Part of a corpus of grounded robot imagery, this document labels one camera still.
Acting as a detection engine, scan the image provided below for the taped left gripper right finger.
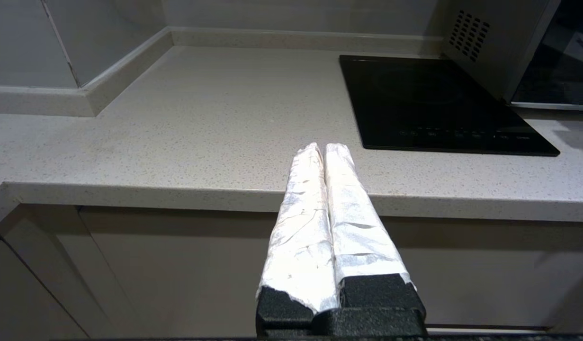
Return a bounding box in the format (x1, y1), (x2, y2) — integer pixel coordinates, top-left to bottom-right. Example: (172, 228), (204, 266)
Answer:
(324, 143), (427, 327)

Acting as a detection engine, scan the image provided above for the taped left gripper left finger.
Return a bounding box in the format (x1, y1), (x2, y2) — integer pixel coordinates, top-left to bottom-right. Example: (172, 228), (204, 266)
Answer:
(255, 142), (341, 338)

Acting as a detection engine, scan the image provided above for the microwave door with dark glass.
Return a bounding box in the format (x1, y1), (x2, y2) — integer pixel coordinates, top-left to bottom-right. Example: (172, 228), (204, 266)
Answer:
(507, 0), (583, 112)

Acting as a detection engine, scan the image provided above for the silver Panasonic microwave oven body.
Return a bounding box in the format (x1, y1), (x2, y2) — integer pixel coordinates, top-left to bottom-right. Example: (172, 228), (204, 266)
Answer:
(443, 0), (562, 102)

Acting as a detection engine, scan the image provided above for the white cabinet front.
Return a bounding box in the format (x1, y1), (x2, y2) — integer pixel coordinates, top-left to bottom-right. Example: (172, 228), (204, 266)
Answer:
(80, 206), (285, 338)
(384, 217), (583, 334)

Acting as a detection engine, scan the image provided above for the black induction cooktop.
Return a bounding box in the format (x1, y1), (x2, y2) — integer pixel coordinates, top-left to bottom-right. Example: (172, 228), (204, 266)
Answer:
(339, 54), (561, 157)

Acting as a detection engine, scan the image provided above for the grey cabinet side panel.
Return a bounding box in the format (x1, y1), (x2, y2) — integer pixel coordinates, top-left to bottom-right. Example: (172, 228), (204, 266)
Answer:
(0, 204), (131, 341)

